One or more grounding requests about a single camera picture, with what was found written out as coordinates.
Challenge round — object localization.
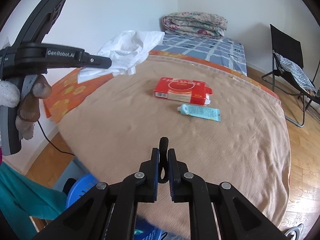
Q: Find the black hair tie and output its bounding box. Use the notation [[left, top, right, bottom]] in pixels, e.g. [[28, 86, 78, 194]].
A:
[[158, 136, 170, 184]]

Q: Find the teal cream tube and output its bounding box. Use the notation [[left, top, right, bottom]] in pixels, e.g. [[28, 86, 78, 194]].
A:
[[177, 104, 221, 122]]

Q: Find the red cardboard box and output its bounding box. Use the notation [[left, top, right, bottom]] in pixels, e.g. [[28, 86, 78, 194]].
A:
[[154, 77, 213, 106]]

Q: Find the large white tissue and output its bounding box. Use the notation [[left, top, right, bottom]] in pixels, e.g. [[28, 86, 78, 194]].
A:
[[78, 30, 165, 83]]

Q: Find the left gloved hand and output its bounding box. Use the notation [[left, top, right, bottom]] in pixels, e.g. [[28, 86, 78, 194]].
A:
[[1, 75, 52, 140]]

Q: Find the blue plastic basket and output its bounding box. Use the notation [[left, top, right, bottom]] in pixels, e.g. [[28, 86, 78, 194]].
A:
[[62, 173, 166, 239]]

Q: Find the beige blanket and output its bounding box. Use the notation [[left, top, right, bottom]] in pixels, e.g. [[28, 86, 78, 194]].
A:
[[58, 56, 291, 226]]

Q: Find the blue checked mattress cover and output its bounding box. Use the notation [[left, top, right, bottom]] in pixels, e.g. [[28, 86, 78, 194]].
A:
[[154, 34, 247, 75]]

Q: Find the black white chair cushion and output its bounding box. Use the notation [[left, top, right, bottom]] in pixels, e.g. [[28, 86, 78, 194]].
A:
[[274, 52, 317, 95]]

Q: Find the folded floral quilt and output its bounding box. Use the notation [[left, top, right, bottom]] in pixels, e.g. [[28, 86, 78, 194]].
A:
[[162, 11, 228, 39]]

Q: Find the black folding chair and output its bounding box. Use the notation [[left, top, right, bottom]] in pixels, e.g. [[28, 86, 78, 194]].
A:
[[261, 25, 319, 128]]

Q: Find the white ring light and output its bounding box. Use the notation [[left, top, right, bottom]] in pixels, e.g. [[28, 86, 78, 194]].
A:
[[284, 224, 304, 240]]

